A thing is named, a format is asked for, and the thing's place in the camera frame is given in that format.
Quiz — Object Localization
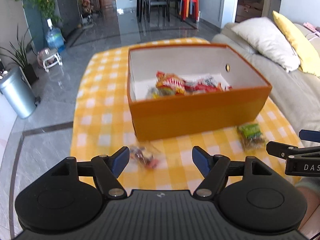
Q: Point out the grey cabinet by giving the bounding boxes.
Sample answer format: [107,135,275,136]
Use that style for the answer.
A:
[55,0,81,38]

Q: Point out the red fries snack bag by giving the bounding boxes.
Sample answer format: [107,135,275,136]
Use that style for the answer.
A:
[156,71,185,96]

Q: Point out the silver trash can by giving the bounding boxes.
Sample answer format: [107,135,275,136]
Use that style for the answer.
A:
[1,67,41,119]

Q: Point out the yellow checkered tablecloth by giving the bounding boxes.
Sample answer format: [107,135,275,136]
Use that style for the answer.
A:
[69,37,304,192]

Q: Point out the blue water jug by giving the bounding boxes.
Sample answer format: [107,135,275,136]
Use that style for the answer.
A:
[46,18,66,53]

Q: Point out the red chocolate bar wrapper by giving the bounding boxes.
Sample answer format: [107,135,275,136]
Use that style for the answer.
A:
[184,76,233,94]

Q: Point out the orange cardboard box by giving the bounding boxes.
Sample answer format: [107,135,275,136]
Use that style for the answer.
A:
[127,43,272,141]

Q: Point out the small white stool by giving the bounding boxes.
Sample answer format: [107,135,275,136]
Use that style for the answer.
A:
[37,48,63,73]

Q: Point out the green potted plant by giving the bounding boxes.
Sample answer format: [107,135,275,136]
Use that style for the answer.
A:
[1,25,39,86]

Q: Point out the green raisin bag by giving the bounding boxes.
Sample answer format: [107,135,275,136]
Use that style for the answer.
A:
[236,122,266,151]

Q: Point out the white cushion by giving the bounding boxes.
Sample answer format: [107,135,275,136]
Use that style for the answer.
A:
[232,17,300,72]

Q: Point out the yellow cushion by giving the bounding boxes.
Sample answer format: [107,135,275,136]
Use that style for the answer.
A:
[272,11,320,77]

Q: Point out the clear dried fruit snack bag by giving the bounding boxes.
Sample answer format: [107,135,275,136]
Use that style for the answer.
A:
[129,145,159,169]

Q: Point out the orange stacked stools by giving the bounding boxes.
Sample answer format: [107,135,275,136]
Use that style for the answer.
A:
[179,0,200,23]

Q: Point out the beige sofa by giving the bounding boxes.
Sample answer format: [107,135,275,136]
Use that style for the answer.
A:
[212,23,319,134]

